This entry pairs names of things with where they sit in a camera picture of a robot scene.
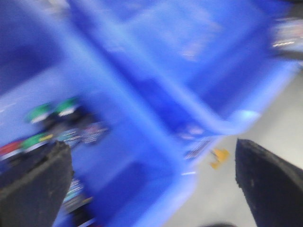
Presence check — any yellow floor marker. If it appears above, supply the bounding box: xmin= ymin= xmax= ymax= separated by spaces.
xmin=210 ymin=149 xmax=230 ymax=169

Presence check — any green push button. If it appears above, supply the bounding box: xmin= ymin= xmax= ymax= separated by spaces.
xmin=25 ymin=103 xmax=53 ymax=124
xmin=21 ymin=132 xmax=53 ymax=152
xmin=54 ymin=97 xmax=80 ymax=117

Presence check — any red push button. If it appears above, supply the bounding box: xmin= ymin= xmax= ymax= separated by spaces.
xmin=0 ymin=140 xmax=22 ymax=161

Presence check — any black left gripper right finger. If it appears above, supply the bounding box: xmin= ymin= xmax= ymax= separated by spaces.
xmin=235 ymin=139 xmax=303 ymax=227

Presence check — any large blue crate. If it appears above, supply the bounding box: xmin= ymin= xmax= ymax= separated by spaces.
xmin=0 ymin=0 xmax=166 ymax=227
xmin=68 ymin=0 xmax=297 ymax=227

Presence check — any large blue crate right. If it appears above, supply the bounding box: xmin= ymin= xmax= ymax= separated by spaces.
xmin=68 ymin=0 xmax=297 ymax=227

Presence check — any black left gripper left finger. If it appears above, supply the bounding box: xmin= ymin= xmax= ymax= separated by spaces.
xmin=0 ymin=141 xmax=73 ymax=227

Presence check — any large blue crate left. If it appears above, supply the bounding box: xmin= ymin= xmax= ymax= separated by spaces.
xmin=0 ymin=0 xmax=166 ymax=227

